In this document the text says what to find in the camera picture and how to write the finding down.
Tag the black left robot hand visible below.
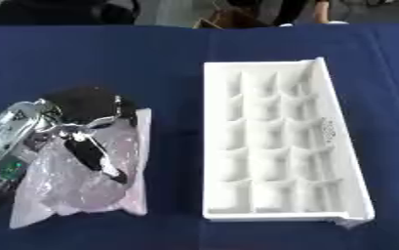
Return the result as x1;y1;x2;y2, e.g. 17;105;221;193
40;85;140;186

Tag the brown cardboard box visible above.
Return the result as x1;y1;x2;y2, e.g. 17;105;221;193
192;7;271;30

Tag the clear plastic bag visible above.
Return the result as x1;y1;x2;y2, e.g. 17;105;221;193
8;107;153;229

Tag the black chair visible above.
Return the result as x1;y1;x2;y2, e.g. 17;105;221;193
0;0;143;28

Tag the white compartment tray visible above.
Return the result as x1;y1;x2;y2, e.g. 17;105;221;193
200;57;377;229

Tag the person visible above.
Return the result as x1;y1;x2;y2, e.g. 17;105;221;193
224;0;349;27

